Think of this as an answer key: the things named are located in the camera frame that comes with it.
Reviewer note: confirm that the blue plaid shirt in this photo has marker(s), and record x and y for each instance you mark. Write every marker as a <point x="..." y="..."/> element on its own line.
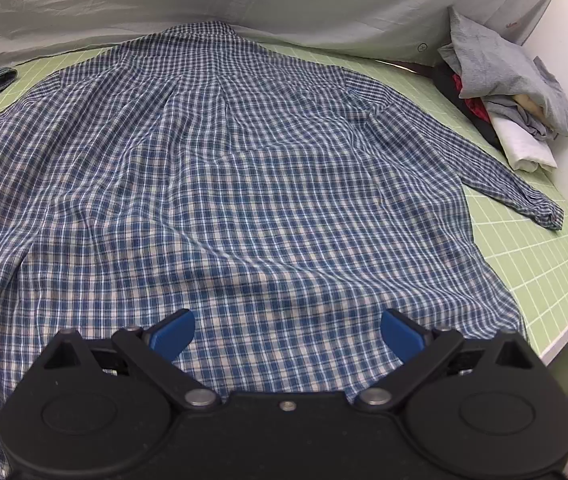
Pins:
<point x="264" y="185"/>

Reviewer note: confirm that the green grid mat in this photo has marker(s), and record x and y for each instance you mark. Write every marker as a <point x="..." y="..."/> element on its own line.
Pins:
<point x="539" y="260"/>

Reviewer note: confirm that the beige garment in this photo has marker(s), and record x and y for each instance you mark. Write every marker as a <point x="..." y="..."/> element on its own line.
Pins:
<point x="529" y="102"/>

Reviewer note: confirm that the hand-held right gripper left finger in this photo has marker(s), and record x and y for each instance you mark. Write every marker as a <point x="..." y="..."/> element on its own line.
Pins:
<point x="173" y="332"/>

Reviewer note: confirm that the red garment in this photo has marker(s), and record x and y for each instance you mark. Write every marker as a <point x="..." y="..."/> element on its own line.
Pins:
<point x="474" y="105"/>

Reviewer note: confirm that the black garment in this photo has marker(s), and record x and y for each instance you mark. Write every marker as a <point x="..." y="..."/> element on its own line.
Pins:
<point x="451" y="85"/>

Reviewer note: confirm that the light grey t-shirt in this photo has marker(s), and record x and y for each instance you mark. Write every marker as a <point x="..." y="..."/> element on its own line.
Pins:
<point x="494" y="65"/>

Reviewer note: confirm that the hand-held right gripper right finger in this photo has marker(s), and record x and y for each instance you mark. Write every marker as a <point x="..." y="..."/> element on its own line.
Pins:
<point x="401" y="332"/>

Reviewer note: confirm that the carrot-printed pale sheet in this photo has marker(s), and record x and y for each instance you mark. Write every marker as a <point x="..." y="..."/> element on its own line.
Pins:
<point x="314" y="0"/>

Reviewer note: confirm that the folded white cloth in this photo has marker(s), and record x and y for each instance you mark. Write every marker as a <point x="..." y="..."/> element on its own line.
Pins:
<point x="524" y="147"/>

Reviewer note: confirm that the crumpled grey garment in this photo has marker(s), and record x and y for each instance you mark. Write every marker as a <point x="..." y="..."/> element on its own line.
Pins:
<point x="529" y="120"/>

